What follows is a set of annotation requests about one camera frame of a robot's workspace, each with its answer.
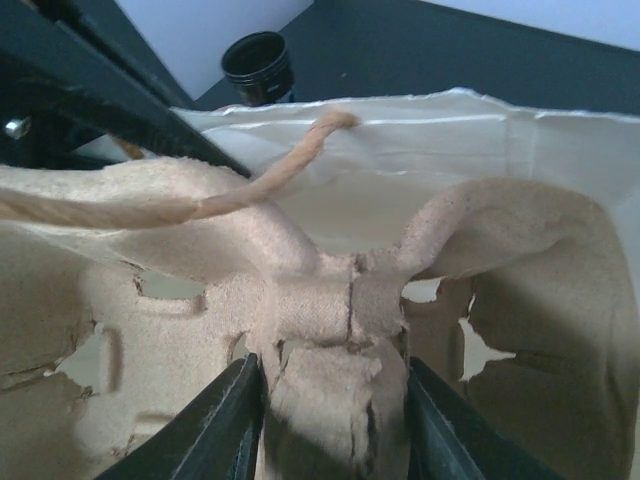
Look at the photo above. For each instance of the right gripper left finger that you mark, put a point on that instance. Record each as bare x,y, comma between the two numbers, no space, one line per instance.
215,436

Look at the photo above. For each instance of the brown pulp cup carrier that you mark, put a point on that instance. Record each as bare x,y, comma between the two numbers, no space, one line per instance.
148,346

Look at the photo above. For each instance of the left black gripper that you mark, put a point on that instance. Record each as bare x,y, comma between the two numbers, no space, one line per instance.
68,76

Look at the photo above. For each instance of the kraft paper bag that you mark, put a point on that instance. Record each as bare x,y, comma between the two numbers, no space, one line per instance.
425,150

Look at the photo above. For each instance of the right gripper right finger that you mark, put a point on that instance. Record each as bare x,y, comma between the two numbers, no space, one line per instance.
450,440

